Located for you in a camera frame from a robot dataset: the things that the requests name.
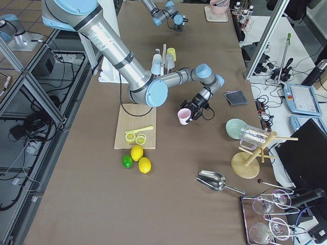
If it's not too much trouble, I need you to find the glass pitcher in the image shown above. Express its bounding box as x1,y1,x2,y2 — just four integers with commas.
239,125,270,150

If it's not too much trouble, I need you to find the aluminium frame post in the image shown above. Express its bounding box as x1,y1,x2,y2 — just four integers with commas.
244,0,289,82

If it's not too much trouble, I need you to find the pink bowl with ice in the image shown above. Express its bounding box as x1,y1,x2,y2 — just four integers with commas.
209,0,229,14

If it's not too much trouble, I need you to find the white plastic cup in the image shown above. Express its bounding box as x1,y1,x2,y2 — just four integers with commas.
152,54,161,65

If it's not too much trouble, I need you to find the wine glass rack tray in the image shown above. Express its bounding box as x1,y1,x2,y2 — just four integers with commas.
241,188,307,244

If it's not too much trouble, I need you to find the metal scoop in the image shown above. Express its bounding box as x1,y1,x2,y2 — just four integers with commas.
197,170,245,195

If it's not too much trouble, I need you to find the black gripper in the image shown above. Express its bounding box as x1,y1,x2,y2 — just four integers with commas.
180,93,213,124
174,24,183,31

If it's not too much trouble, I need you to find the light blue plastic cup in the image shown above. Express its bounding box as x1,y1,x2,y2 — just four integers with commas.
151,61,161,76

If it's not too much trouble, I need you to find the grey folded cloth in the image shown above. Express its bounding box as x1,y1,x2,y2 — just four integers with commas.
224,90,248,106

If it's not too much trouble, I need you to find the beige tray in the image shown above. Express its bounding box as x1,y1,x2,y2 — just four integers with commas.
204,6,228,22

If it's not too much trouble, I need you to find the wooden mug tree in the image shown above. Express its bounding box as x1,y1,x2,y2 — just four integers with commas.
231,131,298,179

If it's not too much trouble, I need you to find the grey plastic cup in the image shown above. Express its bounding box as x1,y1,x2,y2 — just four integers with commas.
165,54,175,69

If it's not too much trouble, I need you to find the yellow plastic knife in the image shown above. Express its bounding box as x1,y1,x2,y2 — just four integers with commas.
125,126,154,134

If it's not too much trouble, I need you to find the yellow plastic cup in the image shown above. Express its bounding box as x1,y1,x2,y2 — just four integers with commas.
167,47,176,61

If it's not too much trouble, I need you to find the green bowl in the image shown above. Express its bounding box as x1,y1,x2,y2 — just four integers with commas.
225,118,247,140

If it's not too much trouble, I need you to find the black monitor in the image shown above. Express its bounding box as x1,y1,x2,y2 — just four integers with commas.
275,119,326,190

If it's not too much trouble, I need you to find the blue teach pendant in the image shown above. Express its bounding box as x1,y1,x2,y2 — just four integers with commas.
283,84,322,116
289,115,326,134

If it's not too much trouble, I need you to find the wooden cutting board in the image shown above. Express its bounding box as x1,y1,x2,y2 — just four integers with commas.
114,106,156,150

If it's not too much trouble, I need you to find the pink plastic cup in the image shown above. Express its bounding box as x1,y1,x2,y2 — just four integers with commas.
177,108,192,125

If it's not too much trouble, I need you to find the yellow lemon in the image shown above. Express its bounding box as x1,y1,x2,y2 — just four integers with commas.
131,145,144,162
138,157,152,174

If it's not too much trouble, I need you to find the drink bottle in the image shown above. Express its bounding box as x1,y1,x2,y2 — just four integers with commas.
233,2,242,16
240,9,248,25
248,5,254,16

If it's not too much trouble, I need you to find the white wire cup holder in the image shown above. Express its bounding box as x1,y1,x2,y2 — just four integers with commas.
155,43,173,77

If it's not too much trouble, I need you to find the green lime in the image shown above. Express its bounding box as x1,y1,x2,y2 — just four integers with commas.
122,155,133,169

